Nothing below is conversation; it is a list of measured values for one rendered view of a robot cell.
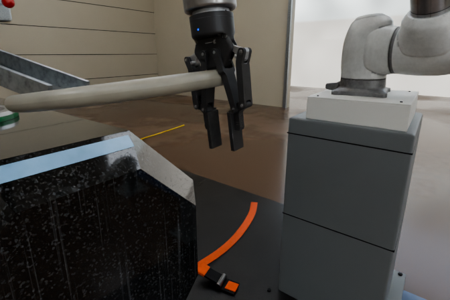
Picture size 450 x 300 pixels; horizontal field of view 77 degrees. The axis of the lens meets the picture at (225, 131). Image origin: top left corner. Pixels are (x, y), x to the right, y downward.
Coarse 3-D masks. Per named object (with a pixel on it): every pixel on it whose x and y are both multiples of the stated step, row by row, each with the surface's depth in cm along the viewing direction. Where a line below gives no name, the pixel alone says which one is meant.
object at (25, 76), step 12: (0, 60) 88; (12, 60) 86; (24, 60) 83; (0, 72) 72; (12, 72) 70; (24, 72) 85; (36, 72) 83; (48, 72) 81; (60, 72) 79; (0, 84) 73; (12, 84) 71; (24, 84) 70; (36, 84) 68; (48, 84) 67; (60, 84) 80; (72, 84) 78; (84, 84) 77
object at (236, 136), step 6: (228, 114) 49; (228, 120) 49; (228, 126) 49; (234, 132) 50; (240, 132) 51; (234, 138) 50; (240, 138) 51; (234, 144) 50; (240, 144) 51; (234, 150) 50
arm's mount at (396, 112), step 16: (320, 96) 101; (336, 96) 100; (352, 96) 99; (368, 96) 98; (400, 96) 97; (416, 96) 98; (320, 112) 100; (336, 112) 97; (352, 112) 94; (368, 112) 91; (384, 112) 88; (400, 112) 86; (384, 128) 89; (400, 128) 87
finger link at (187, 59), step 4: (188, 56) 52; (184, 60) 52; (188, 60) 52; (188, 64) 52; (192, 64) 52; (188, 68) 52; (192, 68) 52; (196, 68) 53; (192, 92) 53; (196, 92) 53; (200, 92) 54; (192, 96) 53; (196, 96) 53; (200, 96) 55; (196, 100) 53; (200, 100) 55; (196, 104) 53; (196, 108) 53
